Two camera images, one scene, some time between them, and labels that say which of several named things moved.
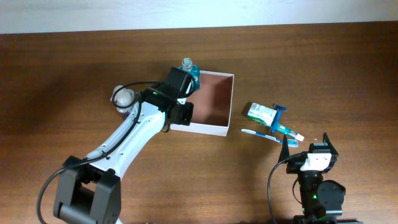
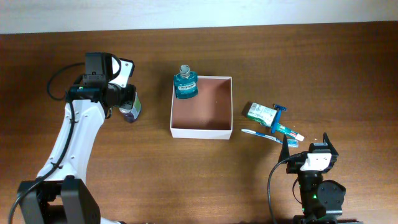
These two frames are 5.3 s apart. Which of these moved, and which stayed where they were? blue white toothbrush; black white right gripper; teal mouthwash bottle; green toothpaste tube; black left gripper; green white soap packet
Moved: teal mouthwash bottle; black left gripper
Stayed: black white right gripper; green toothpaste tube; blue white toothbrush; green white soap packet
